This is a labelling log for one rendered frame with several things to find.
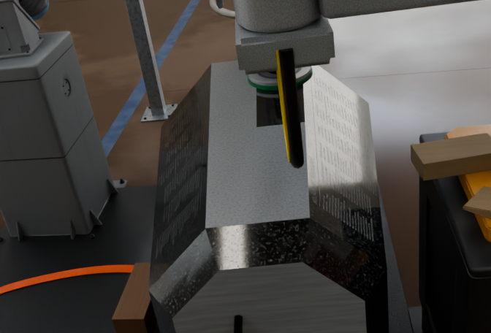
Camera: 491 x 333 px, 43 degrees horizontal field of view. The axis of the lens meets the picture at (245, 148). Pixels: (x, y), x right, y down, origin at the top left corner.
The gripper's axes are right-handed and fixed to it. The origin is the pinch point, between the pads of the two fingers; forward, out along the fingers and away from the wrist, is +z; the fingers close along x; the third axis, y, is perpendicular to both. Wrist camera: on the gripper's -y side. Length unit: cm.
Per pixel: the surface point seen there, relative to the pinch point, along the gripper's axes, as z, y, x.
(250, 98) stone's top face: -2, 51, 85
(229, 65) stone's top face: 0, 41, 56
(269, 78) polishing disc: -4, 41, 82
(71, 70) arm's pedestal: 15, 79, -22
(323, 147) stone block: 1, 50, 120
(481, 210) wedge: -5, 45, 170
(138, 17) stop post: 28, 19, -86
